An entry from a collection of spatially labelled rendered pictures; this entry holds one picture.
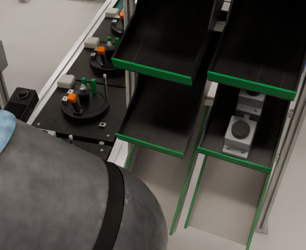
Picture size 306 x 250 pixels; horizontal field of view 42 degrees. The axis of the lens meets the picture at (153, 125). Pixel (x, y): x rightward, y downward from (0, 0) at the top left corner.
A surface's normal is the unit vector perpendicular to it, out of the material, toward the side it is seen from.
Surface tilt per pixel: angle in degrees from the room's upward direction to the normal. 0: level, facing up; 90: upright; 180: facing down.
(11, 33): 0
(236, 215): 45
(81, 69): 0
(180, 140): 25
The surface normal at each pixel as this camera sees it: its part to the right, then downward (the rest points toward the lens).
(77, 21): 0.02, -0.75
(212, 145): -0.14, -0.42
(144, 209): 0.80, -0.40
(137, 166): -0.26, -0.10
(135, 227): 0.69, -0.22
